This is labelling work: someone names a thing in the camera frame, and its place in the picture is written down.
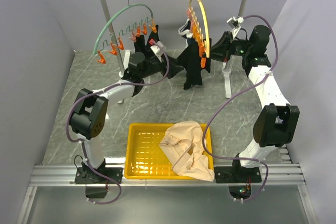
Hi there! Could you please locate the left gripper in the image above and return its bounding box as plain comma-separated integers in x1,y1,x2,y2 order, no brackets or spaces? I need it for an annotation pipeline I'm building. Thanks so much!
140,54,184,79

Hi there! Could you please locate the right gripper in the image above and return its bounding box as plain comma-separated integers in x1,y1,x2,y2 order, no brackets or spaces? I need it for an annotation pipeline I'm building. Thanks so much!
202,31,253,63

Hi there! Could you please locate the orange clothes peg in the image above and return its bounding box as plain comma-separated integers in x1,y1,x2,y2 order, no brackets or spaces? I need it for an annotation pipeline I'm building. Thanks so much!
198,40,206,69

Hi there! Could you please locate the black underwear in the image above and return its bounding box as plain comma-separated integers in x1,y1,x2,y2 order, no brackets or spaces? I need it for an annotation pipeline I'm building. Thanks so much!
133,25,160,59
177,43,211,90

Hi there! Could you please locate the yellow clip hanger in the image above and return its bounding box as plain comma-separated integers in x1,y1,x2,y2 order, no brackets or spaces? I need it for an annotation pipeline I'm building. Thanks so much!
186,0,211,59

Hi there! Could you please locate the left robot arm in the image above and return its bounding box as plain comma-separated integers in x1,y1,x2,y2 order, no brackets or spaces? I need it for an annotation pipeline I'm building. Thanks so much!
66,52,171,183

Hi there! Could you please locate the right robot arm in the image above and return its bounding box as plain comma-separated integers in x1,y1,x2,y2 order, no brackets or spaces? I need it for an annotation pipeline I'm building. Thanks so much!
210,25,300,183

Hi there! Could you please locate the black hanging underwear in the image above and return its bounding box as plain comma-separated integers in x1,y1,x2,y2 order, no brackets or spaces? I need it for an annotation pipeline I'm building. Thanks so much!
133,25,160,59

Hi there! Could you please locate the green clip hanger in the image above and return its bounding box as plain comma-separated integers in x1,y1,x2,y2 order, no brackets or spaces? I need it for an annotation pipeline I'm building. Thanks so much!
91,0,155,57

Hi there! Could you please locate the navy white hanging underwear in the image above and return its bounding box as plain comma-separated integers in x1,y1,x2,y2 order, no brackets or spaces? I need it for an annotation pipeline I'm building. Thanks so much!
178,18,196,48

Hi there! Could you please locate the beige cloth underwear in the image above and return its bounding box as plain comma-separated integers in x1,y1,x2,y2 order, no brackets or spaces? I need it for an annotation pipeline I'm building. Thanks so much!
159,121,215,182

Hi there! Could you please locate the yellow plastic tray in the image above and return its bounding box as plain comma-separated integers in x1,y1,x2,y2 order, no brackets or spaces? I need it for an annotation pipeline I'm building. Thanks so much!
124,123,214,179

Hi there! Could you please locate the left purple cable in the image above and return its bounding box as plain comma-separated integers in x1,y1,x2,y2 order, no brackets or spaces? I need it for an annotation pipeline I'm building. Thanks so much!
65,40,170,205

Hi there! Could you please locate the purple cable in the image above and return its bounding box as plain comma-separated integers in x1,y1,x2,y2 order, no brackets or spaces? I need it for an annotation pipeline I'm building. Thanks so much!
65,40,170,205
202,15,278,201

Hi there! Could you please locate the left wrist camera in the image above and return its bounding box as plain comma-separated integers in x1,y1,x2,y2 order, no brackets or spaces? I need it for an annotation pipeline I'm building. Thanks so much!
149,39,166,62

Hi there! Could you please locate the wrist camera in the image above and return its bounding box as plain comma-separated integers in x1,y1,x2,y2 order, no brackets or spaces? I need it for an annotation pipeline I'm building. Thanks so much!
149,39,166,62
227,16,244,38

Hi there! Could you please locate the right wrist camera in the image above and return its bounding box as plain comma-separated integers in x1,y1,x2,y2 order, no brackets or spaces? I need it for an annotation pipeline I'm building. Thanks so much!
227,16,244,38

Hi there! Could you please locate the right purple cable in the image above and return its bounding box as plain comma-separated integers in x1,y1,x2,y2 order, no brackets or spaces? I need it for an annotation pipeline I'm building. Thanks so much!
202,15,278,201

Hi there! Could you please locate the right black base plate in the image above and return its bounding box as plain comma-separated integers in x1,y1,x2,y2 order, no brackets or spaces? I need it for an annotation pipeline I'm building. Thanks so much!
214,166,262,184

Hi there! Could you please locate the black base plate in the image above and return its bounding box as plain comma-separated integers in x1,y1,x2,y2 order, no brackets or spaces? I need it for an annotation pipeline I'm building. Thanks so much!
75,164,123,184
214,166,262,184

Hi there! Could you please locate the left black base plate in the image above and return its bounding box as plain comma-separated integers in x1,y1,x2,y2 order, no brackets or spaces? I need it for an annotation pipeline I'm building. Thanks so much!
75,164,123,184

